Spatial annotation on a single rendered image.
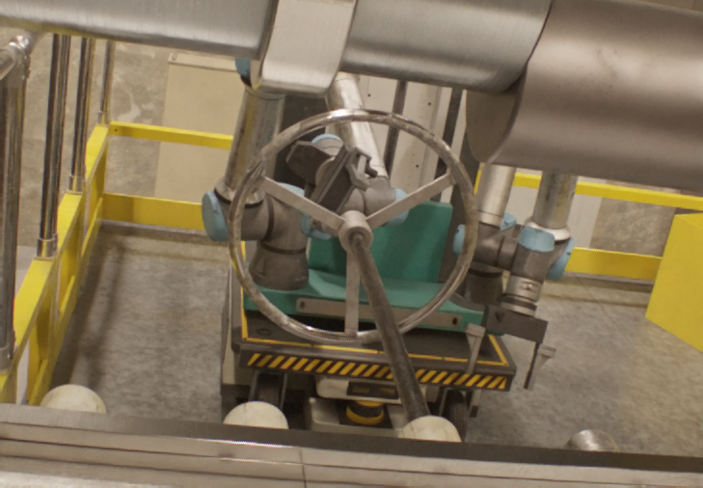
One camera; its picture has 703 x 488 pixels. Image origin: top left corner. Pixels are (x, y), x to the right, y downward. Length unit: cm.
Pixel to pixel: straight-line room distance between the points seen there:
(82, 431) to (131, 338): 219
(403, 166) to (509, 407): 83
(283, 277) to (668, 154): 192
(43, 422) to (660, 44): 51
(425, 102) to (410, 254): 39
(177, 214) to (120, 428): 299
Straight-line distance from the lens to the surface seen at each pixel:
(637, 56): 42
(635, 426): 303
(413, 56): 39
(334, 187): 168
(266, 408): 93
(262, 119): 211
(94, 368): 276
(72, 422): 75
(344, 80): 206
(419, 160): 250
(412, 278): 252
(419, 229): 247
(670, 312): 377
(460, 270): 154
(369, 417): 240
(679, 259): 372
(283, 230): 228
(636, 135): 43
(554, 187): 230
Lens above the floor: 137
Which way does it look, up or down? 19 degrees down
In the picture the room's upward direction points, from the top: 10 degrees clockwise
